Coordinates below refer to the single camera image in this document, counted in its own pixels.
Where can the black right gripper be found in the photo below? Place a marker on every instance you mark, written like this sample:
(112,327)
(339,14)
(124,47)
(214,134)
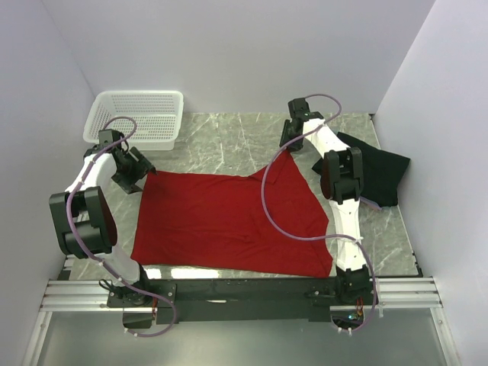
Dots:
(290,134)

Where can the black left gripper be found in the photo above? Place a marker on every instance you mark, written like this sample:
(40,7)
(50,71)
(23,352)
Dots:
(135,169)

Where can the red t-shirt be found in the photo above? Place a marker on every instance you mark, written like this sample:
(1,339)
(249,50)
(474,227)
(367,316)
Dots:
(267,222)

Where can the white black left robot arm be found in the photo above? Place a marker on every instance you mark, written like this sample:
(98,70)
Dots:
(83,221)

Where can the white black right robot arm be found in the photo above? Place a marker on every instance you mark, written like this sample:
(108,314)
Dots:
(341,182)

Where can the white perforated plastic basket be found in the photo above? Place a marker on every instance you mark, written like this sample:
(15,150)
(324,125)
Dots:
(153,117)

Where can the folded black t-shirt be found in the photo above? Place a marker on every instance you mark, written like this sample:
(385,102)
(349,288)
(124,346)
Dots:
(382,170)

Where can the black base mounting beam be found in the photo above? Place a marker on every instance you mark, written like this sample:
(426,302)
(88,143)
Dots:
(168,302)

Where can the aluminium frame rail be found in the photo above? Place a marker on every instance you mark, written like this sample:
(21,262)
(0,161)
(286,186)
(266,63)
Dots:
(88,296)

